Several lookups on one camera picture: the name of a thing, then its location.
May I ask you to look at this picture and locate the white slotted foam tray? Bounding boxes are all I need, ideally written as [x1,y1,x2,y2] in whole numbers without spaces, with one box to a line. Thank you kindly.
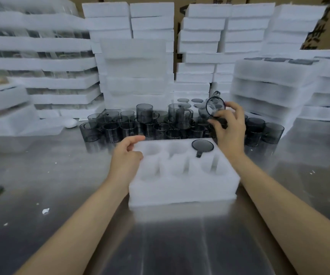
[128,137,241,209]

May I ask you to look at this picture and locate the person's right hand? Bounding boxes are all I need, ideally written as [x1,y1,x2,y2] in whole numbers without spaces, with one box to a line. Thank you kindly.
[208,101,247,159]

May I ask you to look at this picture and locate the person's left hand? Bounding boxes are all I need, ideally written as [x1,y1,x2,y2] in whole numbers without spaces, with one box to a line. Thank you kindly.
[107,135,146,188]

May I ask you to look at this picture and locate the stack of mug-filled foam trays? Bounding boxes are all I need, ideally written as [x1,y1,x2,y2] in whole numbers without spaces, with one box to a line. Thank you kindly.
[0,0,106,120]

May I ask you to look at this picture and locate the person's left forearm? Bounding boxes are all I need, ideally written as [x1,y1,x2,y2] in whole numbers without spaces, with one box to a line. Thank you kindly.
[14,178,129,275]

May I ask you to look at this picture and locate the group of smoky glass mugs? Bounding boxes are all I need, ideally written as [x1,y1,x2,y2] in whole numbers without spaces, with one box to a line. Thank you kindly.
[79,97,285,147]

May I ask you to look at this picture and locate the smoky grey glass mug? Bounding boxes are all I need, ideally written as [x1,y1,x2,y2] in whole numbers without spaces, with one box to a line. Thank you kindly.
[198,91,226,121]
[191,139,215,159]

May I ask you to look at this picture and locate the stack of white foam trays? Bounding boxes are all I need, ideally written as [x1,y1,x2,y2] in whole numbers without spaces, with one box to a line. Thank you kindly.
[0,85,66,137]
[81,2,175,55]
[95,38,174,111]
[230,49,330,137]
[174,3,328,101]

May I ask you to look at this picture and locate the person's right forearm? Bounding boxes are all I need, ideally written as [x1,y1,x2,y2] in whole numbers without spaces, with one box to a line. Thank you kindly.
[227,153,330,275]

